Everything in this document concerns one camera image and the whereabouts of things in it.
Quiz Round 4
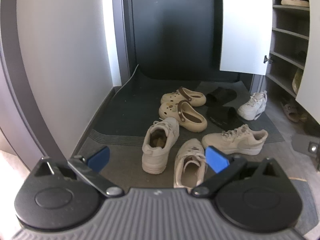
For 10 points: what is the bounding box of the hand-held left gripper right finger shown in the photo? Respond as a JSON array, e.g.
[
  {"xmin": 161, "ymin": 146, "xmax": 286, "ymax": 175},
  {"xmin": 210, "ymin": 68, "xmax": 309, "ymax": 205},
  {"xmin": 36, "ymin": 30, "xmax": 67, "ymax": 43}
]
[{"xmin": 191, "ymin": 145, "xmax": 288, "ymax": 198}]

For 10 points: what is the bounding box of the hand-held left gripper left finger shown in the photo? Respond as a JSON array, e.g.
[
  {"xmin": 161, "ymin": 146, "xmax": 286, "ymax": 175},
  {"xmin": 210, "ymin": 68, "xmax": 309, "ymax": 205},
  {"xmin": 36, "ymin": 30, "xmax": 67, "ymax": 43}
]
[{"xmin": 31, "ymin": 145, "xmax": 125, "ymax": 198}]

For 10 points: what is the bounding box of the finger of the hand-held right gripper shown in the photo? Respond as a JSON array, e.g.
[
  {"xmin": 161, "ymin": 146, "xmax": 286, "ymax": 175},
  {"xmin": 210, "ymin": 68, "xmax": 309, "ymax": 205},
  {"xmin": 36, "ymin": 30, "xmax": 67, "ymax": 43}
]
[{"xmin": 292, "ymin": 134, "xmax": 320, "ymax": 172}]

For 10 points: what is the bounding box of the beige lace-up sneaker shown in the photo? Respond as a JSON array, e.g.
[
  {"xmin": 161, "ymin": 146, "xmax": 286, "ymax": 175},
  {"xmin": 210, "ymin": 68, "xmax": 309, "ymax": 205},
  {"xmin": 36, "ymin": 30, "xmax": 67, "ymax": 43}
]
[
  {"xmin": 142, "ymin": 117, "xmax": 180, "ymax": 174},
  {"xmin": 201, "ymin": 124, "xmax": 269, "ymax": 156}
]

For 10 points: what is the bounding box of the white lace-up sneaker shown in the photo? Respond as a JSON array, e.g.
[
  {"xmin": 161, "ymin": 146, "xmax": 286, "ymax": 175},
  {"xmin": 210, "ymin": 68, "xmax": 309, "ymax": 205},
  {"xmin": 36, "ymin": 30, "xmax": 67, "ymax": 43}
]
[
  {"xmin": 237, "ymin": 91, "xmax": 268, "ymax": 121},
  {"xmin": 173, "ymin": 138, "xmax": 208, "ymax": 189}
]

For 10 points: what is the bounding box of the cream clog with brown strap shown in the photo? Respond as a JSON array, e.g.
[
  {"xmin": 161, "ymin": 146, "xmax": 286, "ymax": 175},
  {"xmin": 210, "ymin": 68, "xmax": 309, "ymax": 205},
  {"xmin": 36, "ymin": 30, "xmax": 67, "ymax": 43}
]
[
  {"xmin": 161, "ymin": 87, "xmax": 207, "ymax": 107},
  {"xmin": 159, "ymin": 99, "xmax": 208, "ymax": 133}
]

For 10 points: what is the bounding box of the black slide sandal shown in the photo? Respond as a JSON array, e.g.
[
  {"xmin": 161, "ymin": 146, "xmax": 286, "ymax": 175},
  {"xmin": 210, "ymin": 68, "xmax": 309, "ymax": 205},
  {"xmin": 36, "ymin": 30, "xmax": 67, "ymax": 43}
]
[
  {"xmin": 205, "ymin": 87, "xmax": 237, "ymax": 106},
  {"xmin": 206, "ymin": 106, "xmax": 244, "ymax": 131}
]

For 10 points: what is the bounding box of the grey shoe cabinet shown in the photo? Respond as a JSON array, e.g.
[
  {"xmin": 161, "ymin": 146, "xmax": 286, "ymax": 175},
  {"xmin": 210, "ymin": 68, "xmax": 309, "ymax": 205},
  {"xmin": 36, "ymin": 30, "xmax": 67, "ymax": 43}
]
[{"xmin": 251, "ymin": 0, "xmax": 312, "ymax": 130}]

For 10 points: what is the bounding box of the brown sandal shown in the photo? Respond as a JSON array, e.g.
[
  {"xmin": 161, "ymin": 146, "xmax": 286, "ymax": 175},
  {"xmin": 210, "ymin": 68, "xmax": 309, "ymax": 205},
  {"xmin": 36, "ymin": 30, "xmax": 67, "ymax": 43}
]
[{"xmin": 280, "ymin": 99, "xmax": 301, "ymax": 123}]

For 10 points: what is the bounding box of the grey patterned door mat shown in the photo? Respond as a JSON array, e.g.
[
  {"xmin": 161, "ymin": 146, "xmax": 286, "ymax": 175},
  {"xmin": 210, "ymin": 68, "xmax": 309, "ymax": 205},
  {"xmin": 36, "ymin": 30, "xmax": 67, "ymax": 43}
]
[{"xmin": 72, "ymin": 76, "xmax": 285, "ymax": 189}]

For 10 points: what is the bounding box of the white cabinet door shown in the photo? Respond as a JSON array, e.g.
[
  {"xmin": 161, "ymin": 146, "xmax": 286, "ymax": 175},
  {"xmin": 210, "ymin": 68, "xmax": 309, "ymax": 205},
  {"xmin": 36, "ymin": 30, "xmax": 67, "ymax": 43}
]
[{"xmin": 219, "ymin": 0, "xmax": 272, "ymax": 76}]

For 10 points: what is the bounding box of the dark entrance door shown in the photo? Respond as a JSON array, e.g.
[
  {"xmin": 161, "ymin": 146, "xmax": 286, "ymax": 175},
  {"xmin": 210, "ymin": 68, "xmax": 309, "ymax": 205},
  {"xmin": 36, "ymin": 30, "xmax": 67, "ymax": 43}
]
[{"xmin": 129, "ymin": 0, "xmax": 240, "ymax": 82}]

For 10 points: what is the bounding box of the grey door frame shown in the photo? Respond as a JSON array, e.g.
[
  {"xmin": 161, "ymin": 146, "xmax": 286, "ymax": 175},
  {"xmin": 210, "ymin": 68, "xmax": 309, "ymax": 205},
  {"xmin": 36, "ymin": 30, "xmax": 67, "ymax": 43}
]
[{"xmin": 111, "ymin": 0, "xmax": 138, "ymax": 87}]

